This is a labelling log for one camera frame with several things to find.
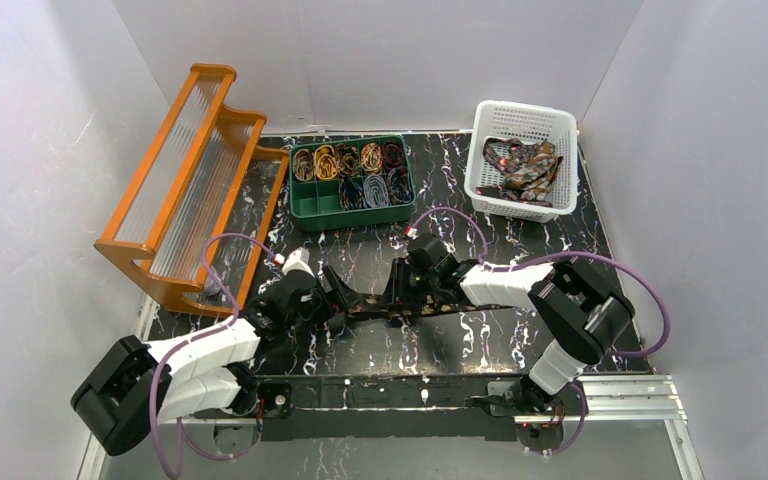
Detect black base bar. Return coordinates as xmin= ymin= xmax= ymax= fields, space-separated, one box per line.
xmin=261 ymin=374 xmax=517 ymax=442

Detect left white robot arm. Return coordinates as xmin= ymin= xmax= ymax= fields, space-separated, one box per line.
xmin=70 ymin=247 xmax=337 ymax=456

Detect green compartment tray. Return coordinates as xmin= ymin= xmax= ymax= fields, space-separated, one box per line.
xmin=289 ymin=136 xmax=416 ymax=232

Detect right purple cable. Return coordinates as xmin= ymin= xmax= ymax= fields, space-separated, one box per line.
xmin=407 ymin=206 xmax=671 ymax=457

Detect dark floral tie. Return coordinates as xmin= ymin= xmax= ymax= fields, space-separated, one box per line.
xmin=346 ymin=295 xmax=509 ymax=321

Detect dark red rolled tie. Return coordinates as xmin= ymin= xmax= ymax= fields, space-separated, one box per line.
xmin=381 ymin=141 xmax=406 ymax=172

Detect purple cable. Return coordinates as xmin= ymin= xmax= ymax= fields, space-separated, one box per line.
xmin=407 ymin=206 xmax=671 ymax=457
xmin=148 ymin=233 xmax=286 ymax=480

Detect light blue rolled tie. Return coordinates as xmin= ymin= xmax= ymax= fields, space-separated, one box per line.
xmin=363 ymin=174 xmax=390 ymax=208

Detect dark brown rolled tie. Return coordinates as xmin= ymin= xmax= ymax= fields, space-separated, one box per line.
xmin=335 ymin=143 xmax=363 ymax=177

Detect dark multicolour rolled tie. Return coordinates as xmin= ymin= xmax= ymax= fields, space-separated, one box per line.
xmin=338 ymin=177 xmax=366 ymax=211

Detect dark blue rolled tie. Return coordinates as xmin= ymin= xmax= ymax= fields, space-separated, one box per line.
xmin=386 ymin=166 xmax=413 ymax=205

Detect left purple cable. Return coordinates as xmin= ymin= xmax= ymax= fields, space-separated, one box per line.
xmin=148 ymin=233 xmax=286 ymax=480

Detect white plastic basket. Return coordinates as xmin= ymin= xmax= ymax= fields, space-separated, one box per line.
xmin=464 ymin=100 xmax=579 ymax=223

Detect orange rolled tie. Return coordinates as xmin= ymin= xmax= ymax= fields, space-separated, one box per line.
xmin=360 ymin=142 xmax=383 ymax=175

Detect patterned ties in basket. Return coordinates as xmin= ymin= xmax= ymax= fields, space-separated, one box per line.
xmin=482 ymin=138 xmax=564 ymax=207

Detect aluminium rail frame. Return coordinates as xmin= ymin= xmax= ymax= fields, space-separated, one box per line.
xmin=79 ymin=291 xmax=703 ymax=480

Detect yellow rolled tie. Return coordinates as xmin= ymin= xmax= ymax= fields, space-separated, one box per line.
xmin=313 ymin=145 xmax=340 ymax=181

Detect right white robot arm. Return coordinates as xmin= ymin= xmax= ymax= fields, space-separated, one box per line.
xmin=383 ymin=234 xmax=635 ymax=413

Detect orange wooden rack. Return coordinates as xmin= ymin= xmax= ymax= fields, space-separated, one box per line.
xmin=94 ymin=63 xmax=290 ymax=317

